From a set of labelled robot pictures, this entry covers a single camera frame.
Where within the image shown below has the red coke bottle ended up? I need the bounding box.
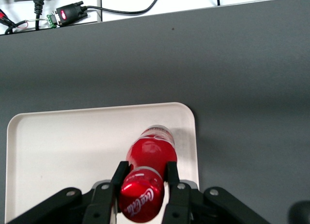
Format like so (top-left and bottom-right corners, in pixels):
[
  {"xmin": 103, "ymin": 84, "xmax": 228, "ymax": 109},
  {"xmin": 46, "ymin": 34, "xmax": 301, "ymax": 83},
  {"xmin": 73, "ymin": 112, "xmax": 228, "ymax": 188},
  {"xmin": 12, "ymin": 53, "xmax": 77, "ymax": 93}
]
[{"xmin": 118, "ymin": 125, "xmax": 178, "ymax": 224}]

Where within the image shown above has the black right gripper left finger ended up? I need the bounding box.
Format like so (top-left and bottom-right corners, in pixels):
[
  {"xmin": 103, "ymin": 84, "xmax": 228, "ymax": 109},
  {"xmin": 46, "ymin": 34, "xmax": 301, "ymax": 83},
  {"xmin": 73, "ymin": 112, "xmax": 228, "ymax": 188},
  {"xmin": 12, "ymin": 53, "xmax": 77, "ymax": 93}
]
[{"xmin": 7, "ymin": 161, "xmax": 130, "ymax": 224}]

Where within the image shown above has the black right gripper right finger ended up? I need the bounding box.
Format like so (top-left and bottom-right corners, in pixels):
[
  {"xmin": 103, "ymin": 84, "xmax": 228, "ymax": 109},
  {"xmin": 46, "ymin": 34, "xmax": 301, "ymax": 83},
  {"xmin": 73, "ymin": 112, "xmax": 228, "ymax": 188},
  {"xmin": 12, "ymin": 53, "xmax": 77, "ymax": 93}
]
[{"xmin": 163, "ymin": 161, "xmax": 271, "ymax": 224}]

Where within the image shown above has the white plastic tray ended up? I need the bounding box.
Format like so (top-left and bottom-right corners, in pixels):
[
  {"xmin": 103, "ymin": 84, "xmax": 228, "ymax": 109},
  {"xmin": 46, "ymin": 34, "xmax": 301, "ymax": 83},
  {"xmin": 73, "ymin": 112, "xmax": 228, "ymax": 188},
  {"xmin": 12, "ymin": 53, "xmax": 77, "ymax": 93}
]
[{"xmin": 5, "ymin": 102, "xmax": 200, "ymax": 224}]

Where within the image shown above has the black connector cable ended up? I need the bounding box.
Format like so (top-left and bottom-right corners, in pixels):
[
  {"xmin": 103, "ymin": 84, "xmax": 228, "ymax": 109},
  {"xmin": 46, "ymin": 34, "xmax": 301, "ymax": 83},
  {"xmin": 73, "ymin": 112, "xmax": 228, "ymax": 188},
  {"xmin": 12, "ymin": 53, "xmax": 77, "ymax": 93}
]
[{"xmin": 86, "ymin": 0, "xmax": 163, "ymax": 16}]

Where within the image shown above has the black power plug with cord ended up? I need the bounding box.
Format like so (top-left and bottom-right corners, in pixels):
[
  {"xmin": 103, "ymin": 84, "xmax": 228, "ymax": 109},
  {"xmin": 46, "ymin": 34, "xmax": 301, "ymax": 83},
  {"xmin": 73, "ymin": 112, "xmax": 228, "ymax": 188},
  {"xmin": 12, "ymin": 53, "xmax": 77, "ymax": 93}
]
[{"xmin": 30, "ymin": 0, "xmax": 51, "ymax": 31}]

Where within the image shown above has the black serial connector red light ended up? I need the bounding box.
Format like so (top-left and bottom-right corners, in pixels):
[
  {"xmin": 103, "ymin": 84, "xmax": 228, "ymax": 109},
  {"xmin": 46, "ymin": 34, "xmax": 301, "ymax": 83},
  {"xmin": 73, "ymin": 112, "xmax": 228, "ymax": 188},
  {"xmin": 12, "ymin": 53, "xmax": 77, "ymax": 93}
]
[{"xmin": 55, "ymin": 0, "xmax": 89, "ymax": 26}]

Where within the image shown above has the green terminal block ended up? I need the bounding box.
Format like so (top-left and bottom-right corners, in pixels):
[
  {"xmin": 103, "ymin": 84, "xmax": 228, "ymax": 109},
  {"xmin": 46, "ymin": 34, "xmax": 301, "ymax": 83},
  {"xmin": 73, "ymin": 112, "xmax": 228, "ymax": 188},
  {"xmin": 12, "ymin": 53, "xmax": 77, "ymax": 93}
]
[{"xmin": 46, "ymin": 13, "xmax": 61, "ymax": 29}]

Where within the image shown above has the white vertical post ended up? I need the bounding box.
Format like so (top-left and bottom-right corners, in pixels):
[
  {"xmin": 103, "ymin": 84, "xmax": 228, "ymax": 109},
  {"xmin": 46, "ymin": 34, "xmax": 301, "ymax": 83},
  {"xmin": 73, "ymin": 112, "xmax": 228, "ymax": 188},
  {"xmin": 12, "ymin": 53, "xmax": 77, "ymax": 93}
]
[{"xmin": 96, "ymin": 0, "xmax": 103, "ymax": 23}]

